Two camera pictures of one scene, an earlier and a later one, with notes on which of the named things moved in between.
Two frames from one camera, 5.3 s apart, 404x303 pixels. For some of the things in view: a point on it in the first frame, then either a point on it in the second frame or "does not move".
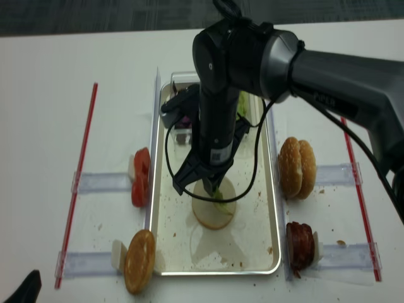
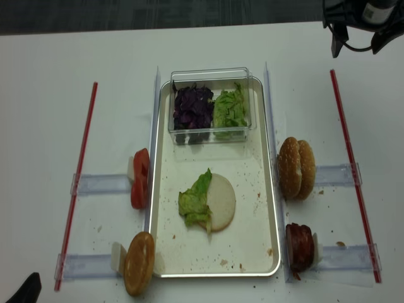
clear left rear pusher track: x=103 y=183 does not move
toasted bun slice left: x=139 y=261 does not move
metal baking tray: x=180 y=243 does not move
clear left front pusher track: x=87 y=264 does not move
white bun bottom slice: x=226 y=190 → x=221 y=200
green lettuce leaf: x=228 y=207 → x=192 y=203
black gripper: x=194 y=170 → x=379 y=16
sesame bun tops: x=297 y=168 does not move
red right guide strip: x=375 y=269 does not move
